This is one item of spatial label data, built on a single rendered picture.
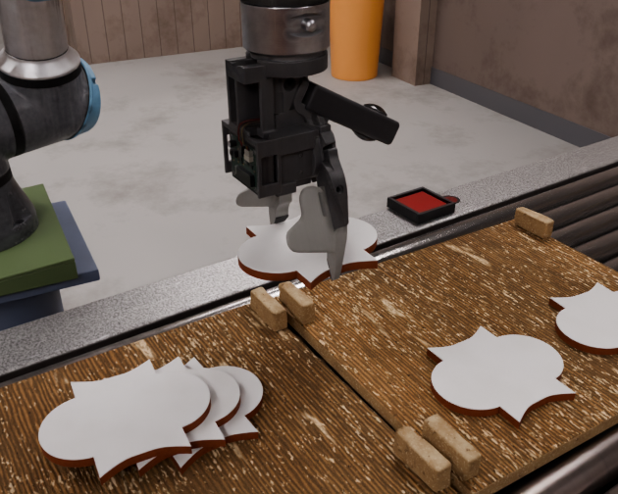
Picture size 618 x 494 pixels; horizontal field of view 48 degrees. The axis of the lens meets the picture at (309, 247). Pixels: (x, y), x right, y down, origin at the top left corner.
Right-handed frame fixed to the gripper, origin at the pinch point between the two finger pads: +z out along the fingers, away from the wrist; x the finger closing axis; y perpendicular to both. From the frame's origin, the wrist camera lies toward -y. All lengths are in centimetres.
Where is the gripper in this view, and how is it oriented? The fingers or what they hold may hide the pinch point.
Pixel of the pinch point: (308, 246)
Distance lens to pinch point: 70.7
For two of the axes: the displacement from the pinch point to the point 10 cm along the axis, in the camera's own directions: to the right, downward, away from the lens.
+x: 5.2, 4.2, -7.5
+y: -8.5, 2.6, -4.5
